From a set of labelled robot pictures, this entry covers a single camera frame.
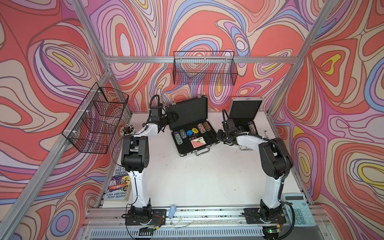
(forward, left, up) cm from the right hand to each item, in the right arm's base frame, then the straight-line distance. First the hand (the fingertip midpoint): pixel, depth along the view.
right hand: (218, 139), depth 101 cm
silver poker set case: (+18, -19, +9) cm, 28 cm away
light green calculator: (-47, -36, -2) cm, 59 cm away
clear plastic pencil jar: (-1, +57, +15) cm, 59 cm away
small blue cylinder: (-42, +29, +1) cm, 51 cm away
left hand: (+12, +28, +11) cm, 33 cm away
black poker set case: (+8, +19, +1) cm, 20 cm away
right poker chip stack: (+8, -25, +2) cm, 26 cm away
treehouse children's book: (-29, +59, 0) cm, 66 cm away
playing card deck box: (-2, +14, +1) cm, 14 cm away
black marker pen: (+5, -35, -2) cm, 35 cm away
